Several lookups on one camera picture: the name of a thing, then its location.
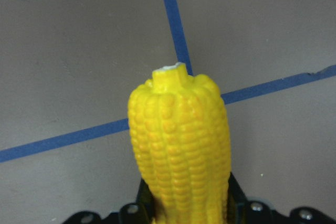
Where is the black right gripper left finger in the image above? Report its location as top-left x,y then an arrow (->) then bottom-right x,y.
118,179 -> 155,224

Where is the yellow toy corn cob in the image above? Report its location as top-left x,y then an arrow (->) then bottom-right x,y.
128,62 -> 231,223

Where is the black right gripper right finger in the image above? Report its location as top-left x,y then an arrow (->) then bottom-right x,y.
227,173 -> 273,224

